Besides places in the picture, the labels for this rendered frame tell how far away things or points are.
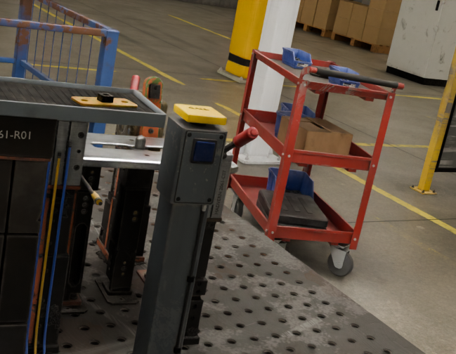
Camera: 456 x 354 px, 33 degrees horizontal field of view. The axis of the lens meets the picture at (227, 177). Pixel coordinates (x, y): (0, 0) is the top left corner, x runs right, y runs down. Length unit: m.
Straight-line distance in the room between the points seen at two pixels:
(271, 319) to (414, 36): 10.14
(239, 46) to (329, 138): 5.07
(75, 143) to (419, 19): 10.48
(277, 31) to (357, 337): 3.82
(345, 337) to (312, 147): 1.96
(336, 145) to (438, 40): 7.94
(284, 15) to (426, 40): 6.32
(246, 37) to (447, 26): 3.89
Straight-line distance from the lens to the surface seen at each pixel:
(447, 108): 5.50
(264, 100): 5.31
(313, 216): 3.63
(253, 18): 8.37
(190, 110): 1.10
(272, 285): 1.73
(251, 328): 1.53
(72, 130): 1.20
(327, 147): 3.51
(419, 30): 11.52
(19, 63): 4.52
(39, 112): 0.98
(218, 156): 1.11
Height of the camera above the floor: 1.39
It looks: 17 degrees down
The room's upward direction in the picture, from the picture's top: 11 degrees clockwise
